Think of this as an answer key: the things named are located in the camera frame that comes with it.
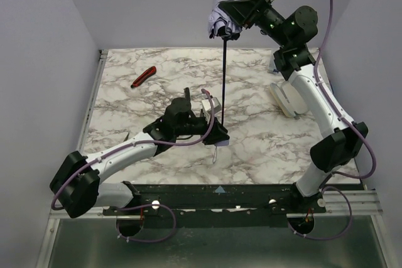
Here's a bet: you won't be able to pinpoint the lavender umbrella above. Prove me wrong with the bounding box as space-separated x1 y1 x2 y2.
207 0 244 164

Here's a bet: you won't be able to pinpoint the beige umbrella sleeve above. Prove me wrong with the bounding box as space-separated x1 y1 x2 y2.
269 81 309 119

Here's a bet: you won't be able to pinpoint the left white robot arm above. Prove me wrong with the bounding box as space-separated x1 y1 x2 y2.
50 95 230 218

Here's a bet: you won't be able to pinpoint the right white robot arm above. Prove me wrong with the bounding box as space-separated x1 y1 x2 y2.
218 0 368 209

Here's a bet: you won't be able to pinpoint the black pin header strip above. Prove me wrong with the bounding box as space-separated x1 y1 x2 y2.
184 87 191 102

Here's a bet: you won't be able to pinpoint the clear plastic parts box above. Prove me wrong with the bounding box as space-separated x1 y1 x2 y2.
268 50 279 74

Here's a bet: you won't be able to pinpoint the red black utility knife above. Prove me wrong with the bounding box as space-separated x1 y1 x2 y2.
130 66 157 88

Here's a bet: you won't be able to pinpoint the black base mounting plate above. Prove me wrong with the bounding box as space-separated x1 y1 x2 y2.
103 185 325 228

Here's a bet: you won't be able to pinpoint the yellow handled pliers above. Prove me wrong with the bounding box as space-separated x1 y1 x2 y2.
123 132 130 142

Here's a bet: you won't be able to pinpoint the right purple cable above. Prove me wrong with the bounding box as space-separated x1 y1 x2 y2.
298 0 378 241

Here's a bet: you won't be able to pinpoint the purple cable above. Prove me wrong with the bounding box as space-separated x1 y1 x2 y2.
298 0 378 241
50 88 217 244

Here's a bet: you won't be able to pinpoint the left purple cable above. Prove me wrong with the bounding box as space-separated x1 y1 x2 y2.
50 88 217 244

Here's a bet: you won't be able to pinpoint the aluminium extrusion frame rail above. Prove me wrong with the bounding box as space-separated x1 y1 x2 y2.
323 190 383 217

